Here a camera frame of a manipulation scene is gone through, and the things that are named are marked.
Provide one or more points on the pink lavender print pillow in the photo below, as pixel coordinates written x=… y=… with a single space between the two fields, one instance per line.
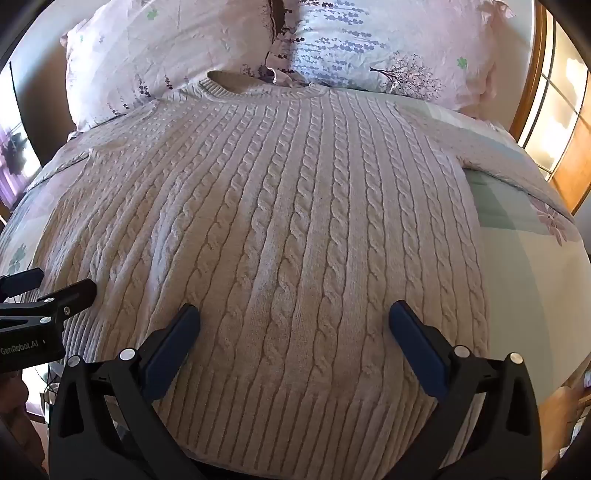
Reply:
x=392 y=46

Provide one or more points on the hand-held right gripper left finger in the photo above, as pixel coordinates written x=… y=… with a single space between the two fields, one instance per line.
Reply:
x=171 y=344

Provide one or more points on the pink floral pillow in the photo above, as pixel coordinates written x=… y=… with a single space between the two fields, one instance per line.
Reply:
x=157 y=50

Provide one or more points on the window with grid frame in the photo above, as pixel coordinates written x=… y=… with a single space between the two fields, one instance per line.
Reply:
x=556 y=92

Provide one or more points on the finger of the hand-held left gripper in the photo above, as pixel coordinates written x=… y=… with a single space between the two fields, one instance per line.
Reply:
x=21 y=279
x=69 y=297

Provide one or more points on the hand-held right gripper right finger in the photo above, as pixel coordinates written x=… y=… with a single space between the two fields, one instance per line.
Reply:
x=418 y=346

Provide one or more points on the wooden framed window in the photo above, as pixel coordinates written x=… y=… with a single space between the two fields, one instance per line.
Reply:
x=531 y=83

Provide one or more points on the floral patchwork bed sheet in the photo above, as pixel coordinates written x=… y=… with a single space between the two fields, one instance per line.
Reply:
x=521 y=258

